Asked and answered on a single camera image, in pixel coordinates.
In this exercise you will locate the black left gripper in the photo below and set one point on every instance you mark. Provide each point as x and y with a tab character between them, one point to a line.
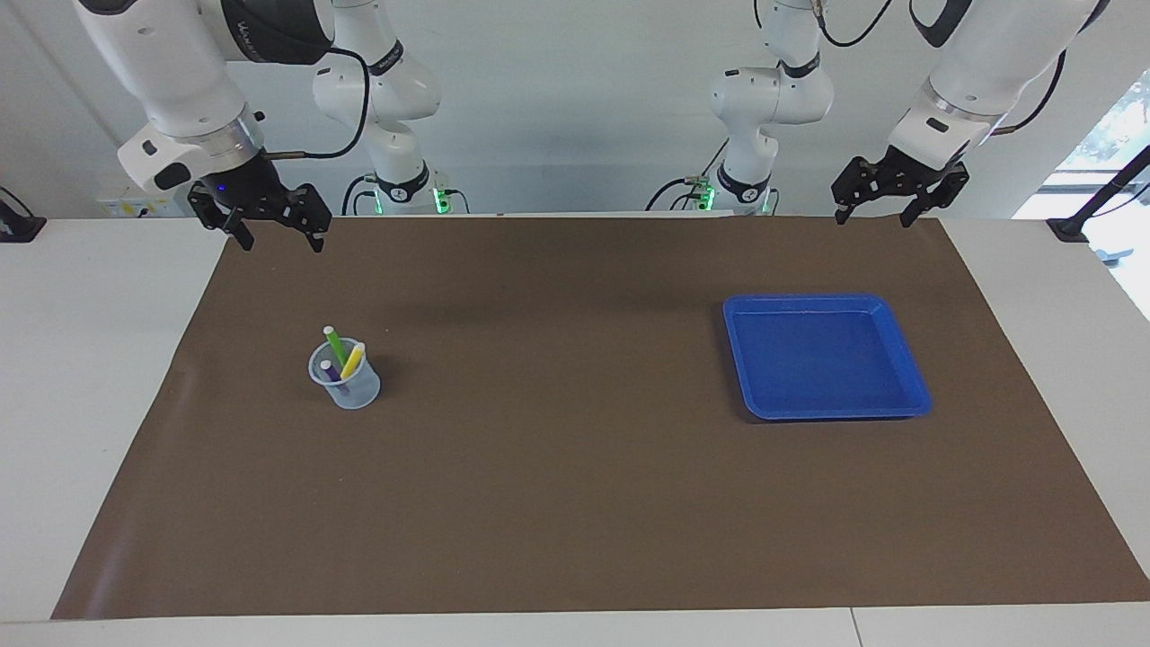
916	171

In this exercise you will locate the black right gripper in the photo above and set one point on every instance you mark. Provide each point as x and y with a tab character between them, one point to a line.
247	189

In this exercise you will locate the green highlighter pen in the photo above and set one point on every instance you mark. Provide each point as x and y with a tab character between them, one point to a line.
334	346

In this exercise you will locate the purple highlighter pen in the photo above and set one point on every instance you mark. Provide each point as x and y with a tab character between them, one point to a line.
329	370

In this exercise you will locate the yellow highlighter pen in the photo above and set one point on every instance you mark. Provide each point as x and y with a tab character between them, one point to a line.
353	359

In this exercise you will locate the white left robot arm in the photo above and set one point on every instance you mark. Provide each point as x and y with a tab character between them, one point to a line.
773	90

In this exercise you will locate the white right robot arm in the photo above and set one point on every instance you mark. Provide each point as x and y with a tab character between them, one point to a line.
162	54

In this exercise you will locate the black clamp stand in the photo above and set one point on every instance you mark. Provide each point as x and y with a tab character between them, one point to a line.
1069	229

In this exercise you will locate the blue plastic tray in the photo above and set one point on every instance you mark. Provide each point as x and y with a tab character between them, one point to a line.
827	359

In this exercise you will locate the clear plastic cup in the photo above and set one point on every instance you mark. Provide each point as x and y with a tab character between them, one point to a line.
355	395

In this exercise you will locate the bright window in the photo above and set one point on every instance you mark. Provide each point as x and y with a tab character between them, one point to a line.
1123	117

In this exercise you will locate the brown table mat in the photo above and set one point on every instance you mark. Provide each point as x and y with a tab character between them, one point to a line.
575	494

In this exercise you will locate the white wall socket box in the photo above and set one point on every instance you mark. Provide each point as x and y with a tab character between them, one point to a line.
108	205

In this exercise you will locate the black desk mount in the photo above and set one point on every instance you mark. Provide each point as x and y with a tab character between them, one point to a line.
22	229

